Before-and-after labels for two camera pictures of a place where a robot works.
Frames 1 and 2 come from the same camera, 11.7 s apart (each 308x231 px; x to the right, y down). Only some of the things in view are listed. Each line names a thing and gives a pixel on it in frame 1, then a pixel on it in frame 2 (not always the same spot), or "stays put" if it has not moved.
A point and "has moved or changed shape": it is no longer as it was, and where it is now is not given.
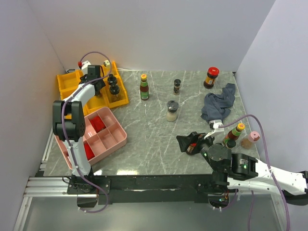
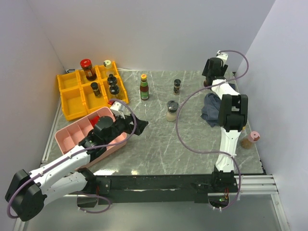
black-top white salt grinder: x=111 y=80 stays put
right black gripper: x=184 y=141 to x=205 y=70
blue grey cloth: x=216 y=106 stays put
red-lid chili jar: x=190 y=149 has moved or changed shape
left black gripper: x=84 y=77 to x=126 y=121
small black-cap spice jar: x=98 y=93 stays put
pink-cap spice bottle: x=253 y=136 stays put
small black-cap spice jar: x=176 y=86 stays put
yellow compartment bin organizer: x=113 y=95 stays put
